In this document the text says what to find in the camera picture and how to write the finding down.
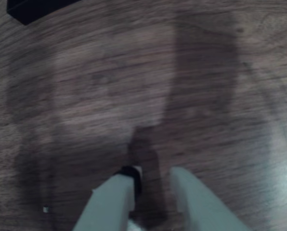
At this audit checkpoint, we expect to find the shallow black box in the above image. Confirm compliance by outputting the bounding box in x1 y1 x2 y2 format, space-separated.
6 0 83 26

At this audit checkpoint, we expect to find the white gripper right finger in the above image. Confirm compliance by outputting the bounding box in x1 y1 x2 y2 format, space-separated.
170 167 252 231

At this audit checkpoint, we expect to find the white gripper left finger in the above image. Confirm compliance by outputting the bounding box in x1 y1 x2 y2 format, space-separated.
72 165 144 231

